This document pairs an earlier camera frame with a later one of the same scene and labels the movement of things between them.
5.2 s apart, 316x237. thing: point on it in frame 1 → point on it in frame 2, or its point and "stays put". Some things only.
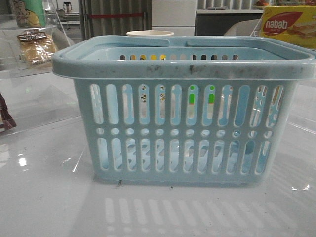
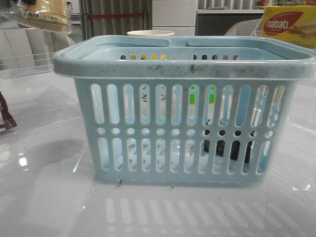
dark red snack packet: (7, 122) stays put
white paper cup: (149, 33) stays put
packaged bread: (36, 46) → (53, 15)
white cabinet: (177, 16) stays put
